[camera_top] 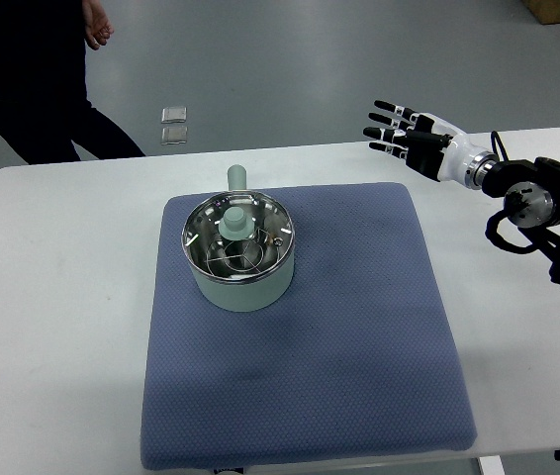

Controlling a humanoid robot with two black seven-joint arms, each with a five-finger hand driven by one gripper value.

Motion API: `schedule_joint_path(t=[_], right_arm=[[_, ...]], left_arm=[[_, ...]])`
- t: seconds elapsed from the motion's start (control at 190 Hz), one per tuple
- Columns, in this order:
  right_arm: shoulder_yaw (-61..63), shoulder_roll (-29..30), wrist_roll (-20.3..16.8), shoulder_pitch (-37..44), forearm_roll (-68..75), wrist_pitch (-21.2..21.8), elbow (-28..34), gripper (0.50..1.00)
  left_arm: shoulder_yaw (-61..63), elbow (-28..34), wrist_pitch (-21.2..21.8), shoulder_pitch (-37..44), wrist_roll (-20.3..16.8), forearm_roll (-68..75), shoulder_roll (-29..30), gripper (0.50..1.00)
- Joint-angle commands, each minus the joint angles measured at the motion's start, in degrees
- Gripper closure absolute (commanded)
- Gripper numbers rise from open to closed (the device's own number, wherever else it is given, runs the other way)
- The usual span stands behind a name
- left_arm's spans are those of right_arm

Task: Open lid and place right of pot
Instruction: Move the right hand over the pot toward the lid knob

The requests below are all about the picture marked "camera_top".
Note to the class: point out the mint green steel pot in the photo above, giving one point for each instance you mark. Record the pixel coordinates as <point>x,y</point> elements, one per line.
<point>244,297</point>

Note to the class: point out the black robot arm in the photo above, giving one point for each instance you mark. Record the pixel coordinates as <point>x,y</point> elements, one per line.
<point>529,220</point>

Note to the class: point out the blue textured mat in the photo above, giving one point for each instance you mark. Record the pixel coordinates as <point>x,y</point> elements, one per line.
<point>355,359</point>

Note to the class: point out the lower metal floor plate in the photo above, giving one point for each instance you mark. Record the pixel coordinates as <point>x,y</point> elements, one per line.
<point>174,135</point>

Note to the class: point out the person in dark clothes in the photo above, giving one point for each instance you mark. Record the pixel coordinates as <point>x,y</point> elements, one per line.
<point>45,113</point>

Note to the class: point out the metal floor plate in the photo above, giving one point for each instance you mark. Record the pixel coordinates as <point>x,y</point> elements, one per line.
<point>174,135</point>
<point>174,114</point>

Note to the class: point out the person's bare hand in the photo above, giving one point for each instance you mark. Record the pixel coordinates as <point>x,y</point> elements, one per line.
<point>98,28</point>

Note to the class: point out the white table leg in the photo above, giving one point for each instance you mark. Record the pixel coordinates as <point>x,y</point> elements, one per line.
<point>491,465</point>

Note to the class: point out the glass lid with green knob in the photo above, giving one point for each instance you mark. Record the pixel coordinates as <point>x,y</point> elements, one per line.
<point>239,237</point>

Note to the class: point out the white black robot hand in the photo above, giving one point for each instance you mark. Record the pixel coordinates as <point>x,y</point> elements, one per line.
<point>437,149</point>

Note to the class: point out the upper metal floor plate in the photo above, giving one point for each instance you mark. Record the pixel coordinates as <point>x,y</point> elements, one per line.
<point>174,114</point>

